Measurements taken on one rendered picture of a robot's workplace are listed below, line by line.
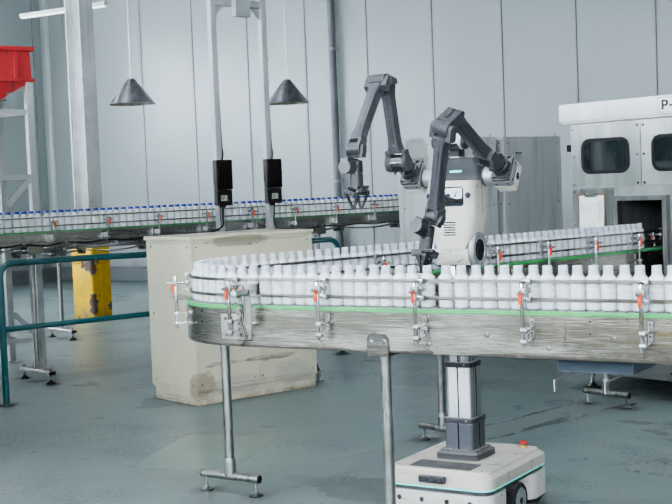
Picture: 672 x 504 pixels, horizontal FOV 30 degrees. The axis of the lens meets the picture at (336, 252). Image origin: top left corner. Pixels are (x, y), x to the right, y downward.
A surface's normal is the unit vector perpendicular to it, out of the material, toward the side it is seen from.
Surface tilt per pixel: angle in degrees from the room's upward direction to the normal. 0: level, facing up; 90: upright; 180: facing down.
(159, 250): 90
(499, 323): 90
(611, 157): 90
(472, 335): 90
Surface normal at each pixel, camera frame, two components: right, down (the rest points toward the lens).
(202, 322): -0.82, 0.11
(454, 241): -0.53, 0.07
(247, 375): 0.62, -0.01
